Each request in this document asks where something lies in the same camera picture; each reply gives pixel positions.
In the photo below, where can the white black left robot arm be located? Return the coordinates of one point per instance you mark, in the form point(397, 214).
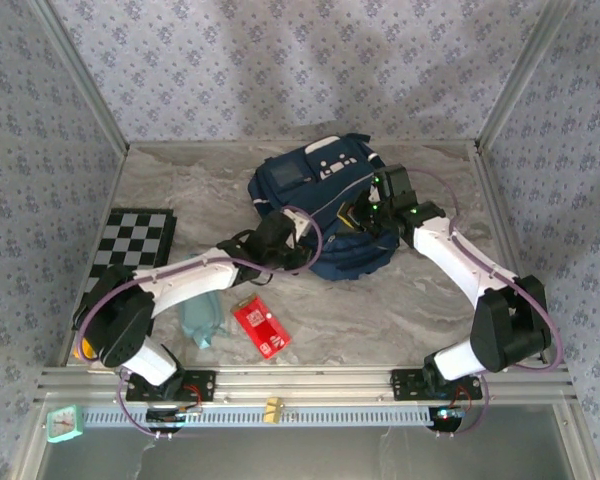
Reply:
point(190, 280)

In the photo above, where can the aluminium frame post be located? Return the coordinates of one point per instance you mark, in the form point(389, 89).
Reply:
point(522, 75)
point(82, 75)

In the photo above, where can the aluminium side rail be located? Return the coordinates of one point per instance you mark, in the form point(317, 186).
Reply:
point(486, 175)

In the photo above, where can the orange block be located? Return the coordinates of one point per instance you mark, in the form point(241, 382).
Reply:
point(80, 352)

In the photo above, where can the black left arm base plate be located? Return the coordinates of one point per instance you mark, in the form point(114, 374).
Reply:
point(205, 385)

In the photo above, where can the controller board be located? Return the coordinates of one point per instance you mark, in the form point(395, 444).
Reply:
point(447, 415)
point(165, 416)

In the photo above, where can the left controller board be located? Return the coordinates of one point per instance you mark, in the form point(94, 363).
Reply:
point(165, 416)

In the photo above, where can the brass clip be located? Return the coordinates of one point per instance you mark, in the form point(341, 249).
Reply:
point(273, 411)

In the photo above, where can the black grey checkerboard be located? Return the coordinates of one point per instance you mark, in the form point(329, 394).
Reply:
point(135, 235)

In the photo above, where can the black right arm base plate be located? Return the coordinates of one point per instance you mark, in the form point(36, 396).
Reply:
point(405, 385)

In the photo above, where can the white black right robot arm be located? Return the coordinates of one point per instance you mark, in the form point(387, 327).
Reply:
point(455, 255)

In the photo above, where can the light blue pencil case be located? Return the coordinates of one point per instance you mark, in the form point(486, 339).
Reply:
point(202, 315)

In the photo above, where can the mint green clock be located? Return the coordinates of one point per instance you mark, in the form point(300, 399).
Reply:
point(62, 424)

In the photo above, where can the red packet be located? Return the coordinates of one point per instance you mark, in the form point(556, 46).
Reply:
point(260, 325)

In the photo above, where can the aluminium mounting rail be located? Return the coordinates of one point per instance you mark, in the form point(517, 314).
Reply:
point(305, 382)

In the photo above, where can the right controller board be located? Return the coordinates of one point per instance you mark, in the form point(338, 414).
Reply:
point(447, 415)

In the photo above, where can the navy blue backpack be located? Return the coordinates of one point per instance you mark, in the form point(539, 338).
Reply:
point(325, 200)

